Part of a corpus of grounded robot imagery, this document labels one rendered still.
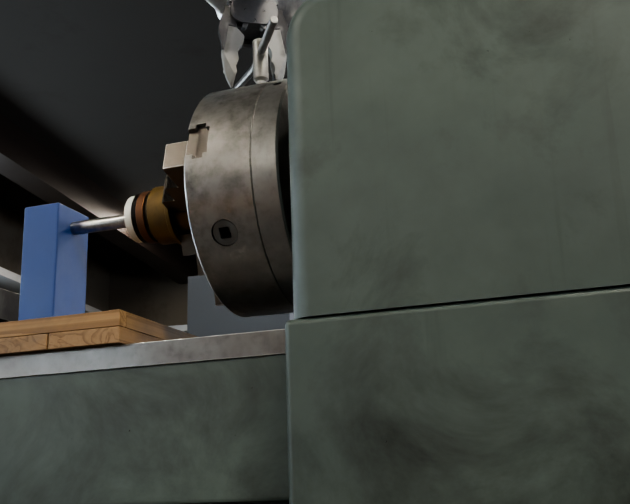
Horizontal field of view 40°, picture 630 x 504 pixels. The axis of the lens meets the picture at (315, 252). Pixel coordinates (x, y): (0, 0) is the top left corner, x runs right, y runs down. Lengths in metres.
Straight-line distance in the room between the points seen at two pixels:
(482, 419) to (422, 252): 0.18
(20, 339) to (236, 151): 0.35
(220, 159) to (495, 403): 0.45
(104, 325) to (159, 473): 0.19
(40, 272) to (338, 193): 0.53
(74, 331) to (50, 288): 0.22
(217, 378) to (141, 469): 0.13
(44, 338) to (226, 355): 0.24
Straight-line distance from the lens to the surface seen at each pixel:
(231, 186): 1.06
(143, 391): 1.04
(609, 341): 0.86
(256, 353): 0.98
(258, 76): 1.27
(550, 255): 0.87
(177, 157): 1.13
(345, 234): 0.92
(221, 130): 1.10
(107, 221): 1.31
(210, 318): 1.67
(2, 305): 1.48
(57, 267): 1.30
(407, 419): 0.87
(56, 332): 1.10
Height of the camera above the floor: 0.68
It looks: 16 degrees up
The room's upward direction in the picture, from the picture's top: 2 degrees counter-clockwise
